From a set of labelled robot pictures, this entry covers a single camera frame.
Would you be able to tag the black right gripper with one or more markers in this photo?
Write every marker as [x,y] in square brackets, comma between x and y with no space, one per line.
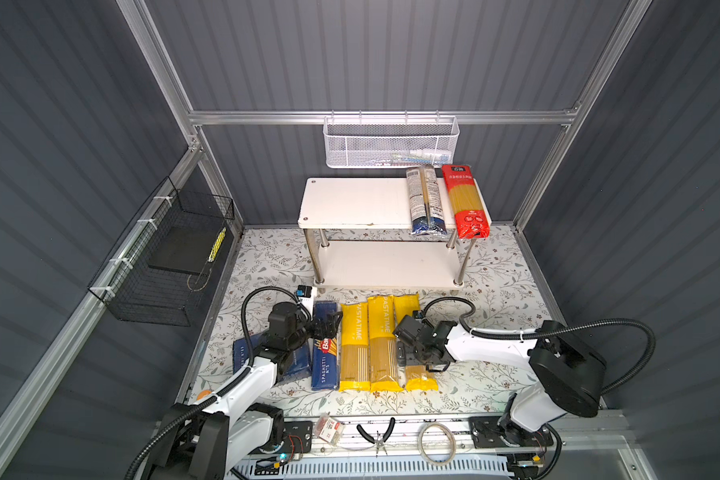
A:
[403,355]

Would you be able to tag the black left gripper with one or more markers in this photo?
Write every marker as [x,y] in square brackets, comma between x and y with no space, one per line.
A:
[329,327]

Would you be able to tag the clear blue spaghetti bag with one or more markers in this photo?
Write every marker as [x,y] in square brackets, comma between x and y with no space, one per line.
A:
[425,205]

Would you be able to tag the red spaghetti bag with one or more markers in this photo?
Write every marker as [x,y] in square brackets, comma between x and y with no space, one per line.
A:
[470,216]

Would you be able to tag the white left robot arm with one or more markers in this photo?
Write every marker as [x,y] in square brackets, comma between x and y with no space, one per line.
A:
[210,437]

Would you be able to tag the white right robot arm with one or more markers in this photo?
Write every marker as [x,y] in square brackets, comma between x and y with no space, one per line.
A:
[568,374]

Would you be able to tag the dark blue pasta box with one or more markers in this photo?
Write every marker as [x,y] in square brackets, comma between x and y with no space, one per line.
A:
[291,366]

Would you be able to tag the white two-tier shelf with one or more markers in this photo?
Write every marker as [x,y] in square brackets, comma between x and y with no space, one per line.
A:
[358,235]

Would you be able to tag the yellow Pastatime bag middle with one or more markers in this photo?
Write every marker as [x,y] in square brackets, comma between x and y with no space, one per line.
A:
[384,374]

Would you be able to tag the yellow pastatime bag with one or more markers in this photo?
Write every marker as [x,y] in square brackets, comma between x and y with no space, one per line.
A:
[384,374]
[415,375]
[354,350]

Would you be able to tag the yellow Pastatime bag right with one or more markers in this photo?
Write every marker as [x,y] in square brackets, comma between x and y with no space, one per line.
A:
[415,375]

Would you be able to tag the blue Barilla spaghetti box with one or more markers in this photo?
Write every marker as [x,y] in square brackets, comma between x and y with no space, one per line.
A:
[325,369]

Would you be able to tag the yellow Pastatime bag left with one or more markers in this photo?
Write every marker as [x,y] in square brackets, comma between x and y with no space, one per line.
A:
[354,350]

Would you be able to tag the floral patterned table mat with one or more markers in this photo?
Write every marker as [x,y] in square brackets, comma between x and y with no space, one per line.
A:
[498,281]

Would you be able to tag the roll of clear tape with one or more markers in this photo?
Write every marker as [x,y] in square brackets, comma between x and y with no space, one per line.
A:
[436,444]

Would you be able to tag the small red white packet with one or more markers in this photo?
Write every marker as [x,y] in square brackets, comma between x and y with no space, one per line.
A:
[329,429]

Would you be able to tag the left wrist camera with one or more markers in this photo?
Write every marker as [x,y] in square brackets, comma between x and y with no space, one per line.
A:
[305,296]

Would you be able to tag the black handled pliers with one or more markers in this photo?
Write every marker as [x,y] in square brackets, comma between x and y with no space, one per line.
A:
[379,439]

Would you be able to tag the black wire basket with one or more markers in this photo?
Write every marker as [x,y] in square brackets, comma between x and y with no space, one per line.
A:
[161,274]

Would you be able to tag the white wire mesh basket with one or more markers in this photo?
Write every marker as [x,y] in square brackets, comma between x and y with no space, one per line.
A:
[395,141]

